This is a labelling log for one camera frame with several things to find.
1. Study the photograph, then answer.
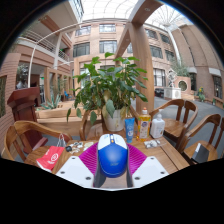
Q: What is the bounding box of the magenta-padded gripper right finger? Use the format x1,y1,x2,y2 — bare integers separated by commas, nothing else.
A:
125,143,170,189

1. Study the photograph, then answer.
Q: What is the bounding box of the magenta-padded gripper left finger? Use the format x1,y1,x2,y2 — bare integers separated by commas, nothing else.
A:
55,142,108,189

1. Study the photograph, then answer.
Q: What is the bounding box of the blue and white computer mouse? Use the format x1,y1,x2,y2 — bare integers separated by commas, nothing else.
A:
96,133,129,179

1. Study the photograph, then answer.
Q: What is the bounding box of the clear plastic packet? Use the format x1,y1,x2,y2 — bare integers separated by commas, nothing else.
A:
143,139,162,149

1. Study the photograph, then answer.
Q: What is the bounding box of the red paper bag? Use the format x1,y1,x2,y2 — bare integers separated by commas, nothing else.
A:
35,133,67,173

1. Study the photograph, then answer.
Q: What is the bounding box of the white pump bottle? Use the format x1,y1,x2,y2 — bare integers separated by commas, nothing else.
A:
149,109,166,140

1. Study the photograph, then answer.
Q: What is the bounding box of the yellow liquid bottle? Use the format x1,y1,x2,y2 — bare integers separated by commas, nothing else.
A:
136,107,152,142

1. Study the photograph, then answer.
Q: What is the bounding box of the blue squeeze tube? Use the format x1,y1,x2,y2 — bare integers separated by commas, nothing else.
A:
124,117,136,144

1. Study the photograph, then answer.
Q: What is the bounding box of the long wooden planter box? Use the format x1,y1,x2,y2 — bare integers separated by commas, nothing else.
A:
34,106,84,138

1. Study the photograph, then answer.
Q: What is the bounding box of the black flat case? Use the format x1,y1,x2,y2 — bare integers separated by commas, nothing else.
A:
191,142,210,164

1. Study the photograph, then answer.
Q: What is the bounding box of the white sculpture on plinth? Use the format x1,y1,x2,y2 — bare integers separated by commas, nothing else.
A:
163,68,183,100

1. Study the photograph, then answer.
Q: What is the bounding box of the green plant in white pot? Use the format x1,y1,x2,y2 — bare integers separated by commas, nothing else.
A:
65,52,149,133

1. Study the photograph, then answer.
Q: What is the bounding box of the yellow flowering plant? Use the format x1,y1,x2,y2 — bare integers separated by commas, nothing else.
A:
196,86,207,103

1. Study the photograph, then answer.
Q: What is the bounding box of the dark bust statue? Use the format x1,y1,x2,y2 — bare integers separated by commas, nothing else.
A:
15,64,29,90

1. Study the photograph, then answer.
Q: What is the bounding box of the dark red wooden pedestal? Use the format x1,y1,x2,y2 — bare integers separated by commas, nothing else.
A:
7,87,49,151

